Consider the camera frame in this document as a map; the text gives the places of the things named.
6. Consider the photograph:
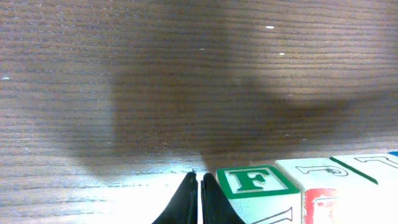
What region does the plain white wooden block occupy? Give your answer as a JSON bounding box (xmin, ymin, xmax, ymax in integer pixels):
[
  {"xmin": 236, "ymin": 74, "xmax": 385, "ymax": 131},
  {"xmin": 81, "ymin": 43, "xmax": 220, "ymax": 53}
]
[{"xmin": 331, "ymin": 154, "xmax": 397, "ymax": 224}]

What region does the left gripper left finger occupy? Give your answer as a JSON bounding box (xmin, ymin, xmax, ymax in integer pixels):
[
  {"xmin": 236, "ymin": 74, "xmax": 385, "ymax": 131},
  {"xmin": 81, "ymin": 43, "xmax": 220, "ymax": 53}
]
[{"xmin": 152, "ymin": 172, "xmax": 198, "ymax": 224}]

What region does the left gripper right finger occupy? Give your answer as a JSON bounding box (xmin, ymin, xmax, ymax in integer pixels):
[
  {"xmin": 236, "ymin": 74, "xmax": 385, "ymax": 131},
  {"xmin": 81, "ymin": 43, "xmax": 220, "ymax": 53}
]
[{"xmin": 201, "ymin": 173, "xmax": 245, "ymax": 224}]

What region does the yellow-edged wooden block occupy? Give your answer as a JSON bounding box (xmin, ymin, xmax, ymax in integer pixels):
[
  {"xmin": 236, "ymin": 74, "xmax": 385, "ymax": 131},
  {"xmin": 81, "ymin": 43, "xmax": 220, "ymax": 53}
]
[{"xmin": 216, "ymin": 166, "xmax": 302, "ymax": 224}]

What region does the red letter A block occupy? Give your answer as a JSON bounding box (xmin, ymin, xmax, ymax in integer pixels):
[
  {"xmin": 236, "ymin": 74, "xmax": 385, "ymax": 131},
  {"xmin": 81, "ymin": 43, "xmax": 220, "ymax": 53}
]
[{"xmin": 275, "ymin": 158, "xmax": 377, "ymax": 224}]

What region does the yellow-sided wooden block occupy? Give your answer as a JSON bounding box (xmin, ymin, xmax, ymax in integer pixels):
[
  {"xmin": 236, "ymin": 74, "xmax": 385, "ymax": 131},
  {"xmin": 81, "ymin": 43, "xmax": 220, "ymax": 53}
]
[{"xmin": 388, "ymin": 151, "xmax": 398, "ymax": 156}]

